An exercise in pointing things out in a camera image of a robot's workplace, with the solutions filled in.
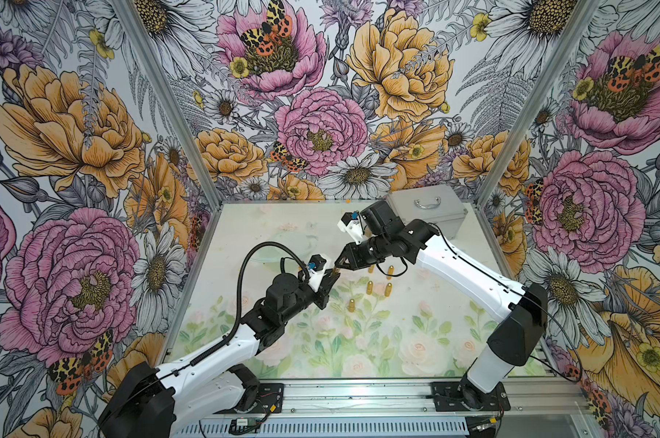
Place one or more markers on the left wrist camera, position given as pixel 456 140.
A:
pixel 316 269

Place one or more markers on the silver metal case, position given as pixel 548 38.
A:
pixel 436 204

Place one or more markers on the aluminium corner post left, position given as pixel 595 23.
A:
pixel 137 34

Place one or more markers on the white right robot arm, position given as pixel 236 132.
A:
pixel 521 313

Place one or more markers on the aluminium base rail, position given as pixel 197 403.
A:
pixel 530 407

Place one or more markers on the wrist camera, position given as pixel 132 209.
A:
pixel 379 219
pixel 316 269

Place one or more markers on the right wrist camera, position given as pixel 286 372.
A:
pixel 379 219

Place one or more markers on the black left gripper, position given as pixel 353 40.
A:
pixel 322 291

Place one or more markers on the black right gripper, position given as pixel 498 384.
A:
pixel 354 255

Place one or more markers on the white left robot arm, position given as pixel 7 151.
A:
pixel 157 401

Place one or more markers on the aluminium corner post right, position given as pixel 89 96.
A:
pixel 570 38

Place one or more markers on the aluminium corner post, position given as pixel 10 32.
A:
pixel 137 34
pixel 570 38

